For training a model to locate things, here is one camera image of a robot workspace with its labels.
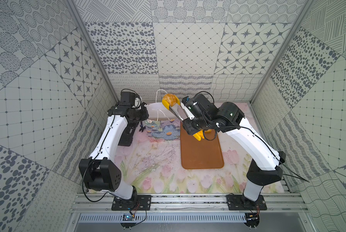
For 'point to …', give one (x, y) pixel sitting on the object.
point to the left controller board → (128, 217)
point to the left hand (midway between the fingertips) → (152, 114)
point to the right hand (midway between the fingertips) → (189, 125)
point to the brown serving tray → (201, 154)
